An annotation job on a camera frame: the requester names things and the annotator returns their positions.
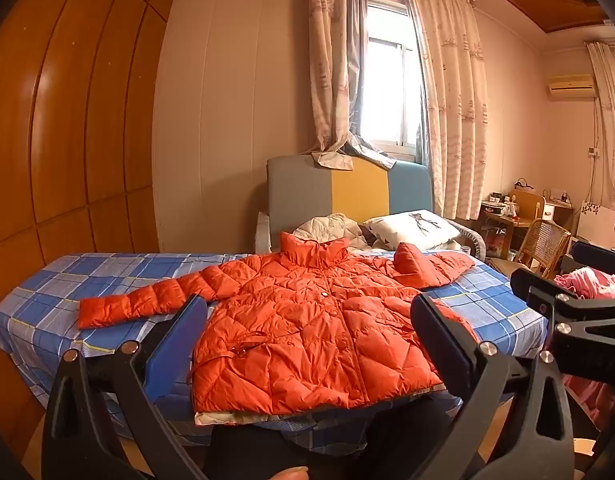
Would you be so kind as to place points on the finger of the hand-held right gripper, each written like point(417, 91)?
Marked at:
point(602, 262)
point(587, 335)

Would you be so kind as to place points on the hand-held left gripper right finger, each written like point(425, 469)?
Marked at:
point(437, 340)

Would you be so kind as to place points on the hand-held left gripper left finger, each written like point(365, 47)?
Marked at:
point(180, 340)

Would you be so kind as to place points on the orange puffer jacket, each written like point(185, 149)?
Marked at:
point(307, 320)

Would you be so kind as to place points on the person's left hand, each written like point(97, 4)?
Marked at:
point(287, 474)

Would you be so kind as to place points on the pink cloth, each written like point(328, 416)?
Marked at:
point(600, 285)

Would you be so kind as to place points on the white leaf-print panel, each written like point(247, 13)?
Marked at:
point(595, 225)

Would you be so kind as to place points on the rattan chair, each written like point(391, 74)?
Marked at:
point(542, 245)

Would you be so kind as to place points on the white side cabinet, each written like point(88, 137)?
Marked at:
point(557, 210)

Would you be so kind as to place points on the cluttered wooden desk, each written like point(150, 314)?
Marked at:
point(517, 221)

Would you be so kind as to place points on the grey fuzzy cushion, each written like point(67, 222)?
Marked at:
point(475, 242)

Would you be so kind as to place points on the white printed pillow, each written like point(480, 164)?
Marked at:
point(412, 230)

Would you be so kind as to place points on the bed with blue plaid sheet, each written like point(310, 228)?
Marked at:
point(52, 300)

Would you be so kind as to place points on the beige printed curtain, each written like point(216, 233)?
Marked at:
point(607, 110)
point(457, 110)

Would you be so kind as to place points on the white quilted blanket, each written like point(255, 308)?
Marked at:
point(327, 225)

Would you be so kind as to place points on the grey yellow blue headboard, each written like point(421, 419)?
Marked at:
point(352, 190)

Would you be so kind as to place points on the white air conditioner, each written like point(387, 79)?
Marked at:
point(572, 86)

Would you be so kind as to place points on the wooden wardrobe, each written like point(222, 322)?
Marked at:
point(77, 110)

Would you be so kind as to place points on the window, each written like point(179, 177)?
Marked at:
point(387, 90)

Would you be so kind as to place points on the beige crumpled cloth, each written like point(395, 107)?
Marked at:
point(327, 60)

